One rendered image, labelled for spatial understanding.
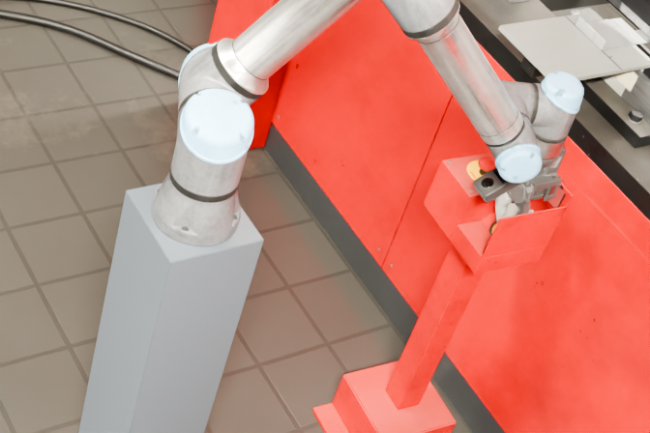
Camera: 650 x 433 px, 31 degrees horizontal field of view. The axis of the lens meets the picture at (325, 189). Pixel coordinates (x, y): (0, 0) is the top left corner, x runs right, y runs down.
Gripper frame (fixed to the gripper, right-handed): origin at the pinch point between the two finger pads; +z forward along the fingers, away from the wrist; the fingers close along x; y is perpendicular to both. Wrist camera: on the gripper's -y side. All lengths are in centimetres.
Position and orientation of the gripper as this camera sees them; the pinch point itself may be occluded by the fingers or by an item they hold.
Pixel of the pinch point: (500, 225)
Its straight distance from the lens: 231.6
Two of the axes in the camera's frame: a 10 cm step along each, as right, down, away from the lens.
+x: -4.4, -6.7, 5.9
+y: 8.8, -2.0, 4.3
